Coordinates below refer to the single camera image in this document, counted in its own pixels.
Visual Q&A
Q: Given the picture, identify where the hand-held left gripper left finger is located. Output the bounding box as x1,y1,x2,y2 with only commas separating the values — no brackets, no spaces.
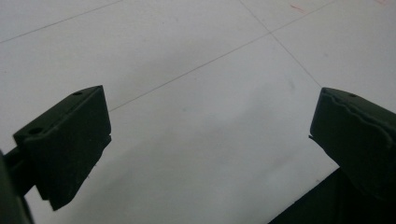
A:
12,85,112,212

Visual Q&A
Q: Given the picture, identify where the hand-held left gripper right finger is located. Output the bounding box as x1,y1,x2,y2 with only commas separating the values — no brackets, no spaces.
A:
308,87,396,202

